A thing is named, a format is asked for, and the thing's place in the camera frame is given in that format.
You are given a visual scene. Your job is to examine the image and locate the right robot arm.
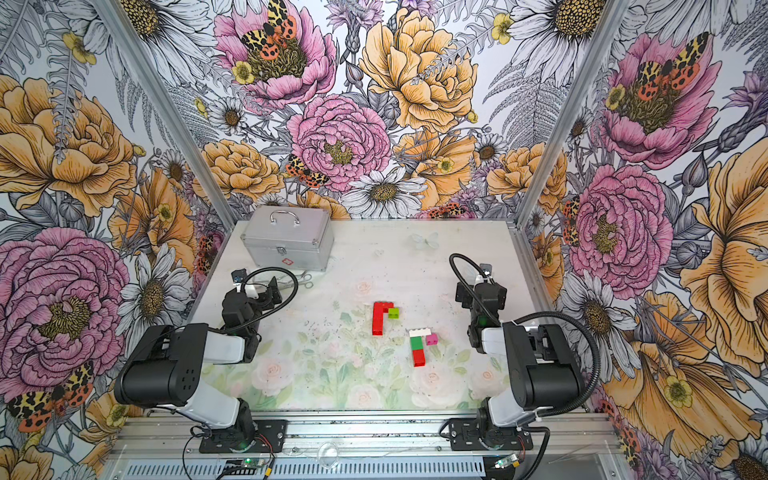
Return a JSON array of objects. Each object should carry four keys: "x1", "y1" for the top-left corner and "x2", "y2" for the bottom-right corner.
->
[{"x1": 447, "y1": 254, "x2": 592, "y2": 451}]

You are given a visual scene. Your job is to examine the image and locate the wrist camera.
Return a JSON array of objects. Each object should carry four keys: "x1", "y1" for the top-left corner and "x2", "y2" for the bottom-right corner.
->
[
  {"x1": 230, "y1": 268, "x2": 259, "y2": 299},
  {"x1": 474, "y1": 263, "x2": 494, "y2": 284}
]

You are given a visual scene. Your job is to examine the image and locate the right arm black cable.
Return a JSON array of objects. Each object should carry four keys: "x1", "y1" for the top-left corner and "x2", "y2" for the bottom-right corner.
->
[{"x1": 448, "y1": 253, "x2": 602, "y2": 418}]

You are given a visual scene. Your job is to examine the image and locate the silver scissors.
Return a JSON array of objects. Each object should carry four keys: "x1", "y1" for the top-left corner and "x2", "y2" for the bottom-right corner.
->
[{"x1": 278, "y1": 272, "x2": 313, "y2": 289}]

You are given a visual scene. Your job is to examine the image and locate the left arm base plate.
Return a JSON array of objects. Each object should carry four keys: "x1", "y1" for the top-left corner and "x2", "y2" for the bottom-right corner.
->
[{"x1": 198, "y1": 420, "x2": 288, "y2": 454}]

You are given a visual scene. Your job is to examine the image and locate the aluminium front rail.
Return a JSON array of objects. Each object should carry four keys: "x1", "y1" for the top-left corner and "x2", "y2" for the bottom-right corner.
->
[{"x1": 102, "y1": 411, "x2": 633, "y2": 479}]

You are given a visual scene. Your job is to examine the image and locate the red square lego brick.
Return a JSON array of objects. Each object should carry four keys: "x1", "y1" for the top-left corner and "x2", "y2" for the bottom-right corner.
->
[{"x1": 372, "y1": 310, "x2": 384, "y2": 336}]

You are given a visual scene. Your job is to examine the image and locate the red long lego brick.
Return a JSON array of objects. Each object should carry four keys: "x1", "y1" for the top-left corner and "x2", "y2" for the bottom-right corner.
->
[{"x1": 374, "y1": 301, "x2": 394, "y2": 313}]

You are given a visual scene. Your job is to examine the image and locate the silver metal case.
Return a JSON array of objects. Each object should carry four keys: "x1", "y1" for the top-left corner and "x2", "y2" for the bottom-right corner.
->
[{"x1": 241, "y1": 206, "x2": 334, "y2": 271}]

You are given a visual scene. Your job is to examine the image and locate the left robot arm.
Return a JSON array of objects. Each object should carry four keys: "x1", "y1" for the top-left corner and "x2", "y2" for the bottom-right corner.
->
[{"x1": 114, "y1": 277, "x2": 283, "y2": 451}]

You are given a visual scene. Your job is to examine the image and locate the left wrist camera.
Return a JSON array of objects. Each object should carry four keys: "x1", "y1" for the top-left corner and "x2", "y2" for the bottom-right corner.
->
[{"x1": 230, "y1": 268, "x2": 259, "y2": 299}]

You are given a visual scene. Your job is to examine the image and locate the red tall lego brick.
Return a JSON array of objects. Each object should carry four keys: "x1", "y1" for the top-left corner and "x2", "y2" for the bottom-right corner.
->
[{"x1": 412, "y1": 349, "x2": 426, "y2": 368}]

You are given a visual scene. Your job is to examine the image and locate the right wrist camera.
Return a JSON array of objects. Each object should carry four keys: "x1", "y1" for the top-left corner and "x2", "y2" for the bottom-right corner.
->
[{"x1": 474, "y1": 263, "x2": 494, "y2": 284}]

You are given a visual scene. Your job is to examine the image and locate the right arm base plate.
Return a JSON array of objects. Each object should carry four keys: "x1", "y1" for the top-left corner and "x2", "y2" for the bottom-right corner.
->
[{"x1": 440, "y1": 418, "x2": 533, "y2": 452}]

